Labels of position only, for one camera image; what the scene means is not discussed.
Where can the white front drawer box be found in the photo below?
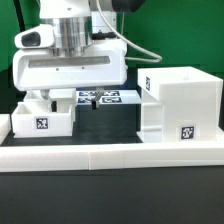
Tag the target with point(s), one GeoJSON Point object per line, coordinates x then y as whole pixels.
{"type": "Point", "coordinates": [33, 120]}

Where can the white fiducial marker sheet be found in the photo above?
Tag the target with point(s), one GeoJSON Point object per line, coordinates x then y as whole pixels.
{"type": "Point", "coordinates": [109, 97]}

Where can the white drawer cabinet frame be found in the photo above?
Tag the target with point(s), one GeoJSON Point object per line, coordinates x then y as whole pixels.
{"type": "Point", "coordinates": [179, 104]}

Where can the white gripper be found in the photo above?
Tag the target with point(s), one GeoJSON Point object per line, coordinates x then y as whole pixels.
{"type": "Point", "coordinates": [61, 53]}

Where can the white drawer box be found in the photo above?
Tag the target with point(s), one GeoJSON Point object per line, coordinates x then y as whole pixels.
{"type": "Point", "coordinates": [60, 99]}
{"type": "Point", "coordinates": [33, 120]}

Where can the white U-shaped border fence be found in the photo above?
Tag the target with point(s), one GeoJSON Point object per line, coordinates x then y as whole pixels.
{"type": "Point", "coordinates": [109, 156]}

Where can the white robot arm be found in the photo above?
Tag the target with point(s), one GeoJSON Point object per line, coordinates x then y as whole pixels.
{"type": "Point", "coordinates": [101, 12]}

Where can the white rear drawer box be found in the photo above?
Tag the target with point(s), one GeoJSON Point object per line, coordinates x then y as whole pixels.
{"type": "Point", "coordinates": [60, 99]}

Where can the black pole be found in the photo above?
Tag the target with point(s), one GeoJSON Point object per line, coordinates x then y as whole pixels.
{"type": "Point", "coordinates": [19, 15]}

